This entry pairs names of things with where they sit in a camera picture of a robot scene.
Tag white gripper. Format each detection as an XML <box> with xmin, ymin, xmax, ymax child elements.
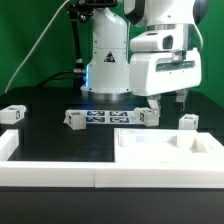
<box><xmin>130</xmin><ymin>48</ymin><xmax>201</xmax><ymax>116</ymax></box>

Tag black cable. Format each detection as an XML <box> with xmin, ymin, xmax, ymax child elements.
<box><xmin>36</xmin><ymin>69</ymin><xmax>84</xmax><ymax>88</ymax></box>

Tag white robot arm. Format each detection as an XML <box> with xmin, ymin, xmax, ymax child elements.
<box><xmin>78</xmin><ymin>0</ymin><xmax>208</xmax><ymax>115</ymax></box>

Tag white U-shaped fence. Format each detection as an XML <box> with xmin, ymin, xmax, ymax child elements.
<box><xmin>0</xmin><ymin>129</ymin><xmax>224</xmax><ymax>188</ymax></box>

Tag white cable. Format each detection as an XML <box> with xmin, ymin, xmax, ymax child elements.
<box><xmin>3</xmin><ymin>0</ymin><xmax>72</xmax><ymax>95</ymax></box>

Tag printed marker sheet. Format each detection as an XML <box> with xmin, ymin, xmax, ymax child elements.
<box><xmin>63</xmin><ymin>109</ymin><xmax>138</xmax><ymax>125</ymax></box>

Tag white square tabletop part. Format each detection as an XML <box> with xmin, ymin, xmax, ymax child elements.
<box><xmin>114</xmin><ymin>128</ymin><xmax>224</xmax><ymax>165</ymax></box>

